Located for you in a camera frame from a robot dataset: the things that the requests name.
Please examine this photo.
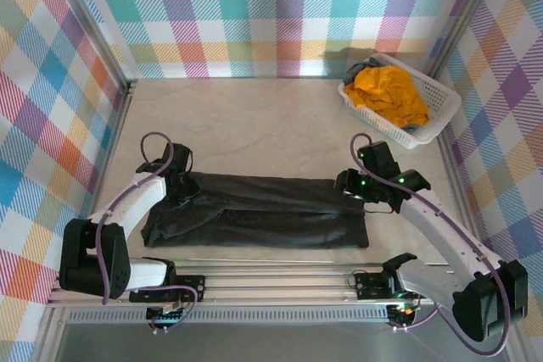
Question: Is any dark grey t-shirt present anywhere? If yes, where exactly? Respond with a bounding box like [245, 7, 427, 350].
[140, 170, 370, 249]

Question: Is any orange t-shirt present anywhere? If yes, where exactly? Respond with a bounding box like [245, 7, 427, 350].
[343, 65, 431, 129]

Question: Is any white plastic mesh basket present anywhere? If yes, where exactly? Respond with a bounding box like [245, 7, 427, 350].
[338, 53, 462, 151]

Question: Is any grey crumpled garment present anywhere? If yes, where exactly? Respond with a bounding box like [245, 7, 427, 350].
[344, 61, 370, 86]

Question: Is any control board with orange part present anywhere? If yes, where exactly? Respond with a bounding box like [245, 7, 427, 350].
[388, 302, 421, 325]

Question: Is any control board with green light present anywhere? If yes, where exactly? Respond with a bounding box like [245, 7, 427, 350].
[146, 302, 188, 327]

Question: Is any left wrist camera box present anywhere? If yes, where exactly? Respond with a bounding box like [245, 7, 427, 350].
[162, 144, 195, 170]

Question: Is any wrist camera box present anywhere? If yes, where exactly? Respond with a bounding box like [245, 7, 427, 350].
[162, 144, 195, 170]
[357, 140, 400, 176]

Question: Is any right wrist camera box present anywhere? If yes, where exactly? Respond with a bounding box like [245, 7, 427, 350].
[357, 140, 400, 176]

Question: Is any aluminium side rail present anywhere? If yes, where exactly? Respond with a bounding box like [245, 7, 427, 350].
[48, 77, 139, 295]
[436, 131, 510, 265]

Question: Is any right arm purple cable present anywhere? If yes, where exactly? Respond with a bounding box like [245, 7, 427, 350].
[350, 132, 512, 357]

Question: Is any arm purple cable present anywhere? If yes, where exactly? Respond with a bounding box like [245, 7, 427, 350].
[350, 132, 512, 357]
[96, 131, 200, 334]

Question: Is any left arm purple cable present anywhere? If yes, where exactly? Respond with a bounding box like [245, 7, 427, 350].
[96, 131, 200, 334]

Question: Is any wide aluminium base rail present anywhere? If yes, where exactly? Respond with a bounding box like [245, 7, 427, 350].
[48, 262, 457, 308]

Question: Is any slotted grey cable duct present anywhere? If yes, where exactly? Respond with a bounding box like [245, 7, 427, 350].
[67, 309, 391, 325]

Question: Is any aluminium frame post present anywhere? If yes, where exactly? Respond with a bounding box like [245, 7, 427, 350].
[37, 0, 137, 92]
[422, 0, 510, 81]

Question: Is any aluminium frame leg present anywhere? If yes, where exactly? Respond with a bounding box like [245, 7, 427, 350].
[40, 306, 71, 362]

